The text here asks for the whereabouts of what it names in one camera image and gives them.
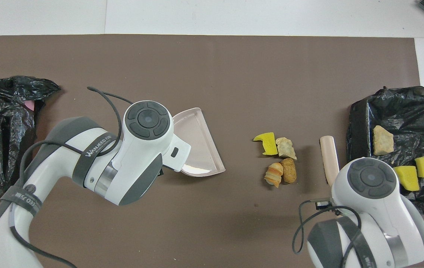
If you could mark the toy croissant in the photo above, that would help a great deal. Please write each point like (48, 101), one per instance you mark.
(274, 174)

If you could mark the pink object in bag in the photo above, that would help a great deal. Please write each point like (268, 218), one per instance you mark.
(29, 105)

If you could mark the brown toy bread roll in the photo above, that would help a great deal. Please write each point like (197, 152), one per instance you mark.
(289, 170)

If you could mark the black bag lined bin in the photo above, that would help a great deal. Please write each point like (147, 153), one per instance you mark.
(361, 123)

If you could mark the brown table mat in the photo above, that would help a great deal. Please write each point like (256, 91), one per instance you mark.
(271, 59)

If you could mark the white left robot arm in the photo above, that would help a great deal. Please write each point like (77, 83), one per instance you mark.
(137, 149)

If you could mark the beige hand brush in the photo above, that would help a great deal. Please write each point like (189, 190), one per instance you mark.
(329, 156)

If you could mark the beige crumbly foam chunk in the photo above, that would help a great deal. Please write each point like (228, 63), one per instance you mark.
(383, 140)
(285, 148)

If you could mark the beige plastic dustpan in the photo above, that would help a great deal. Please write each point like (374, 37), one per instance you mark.
(201, 149)

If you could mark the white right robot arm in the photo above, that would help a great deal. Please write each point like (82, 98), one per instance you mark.
(372, 193)

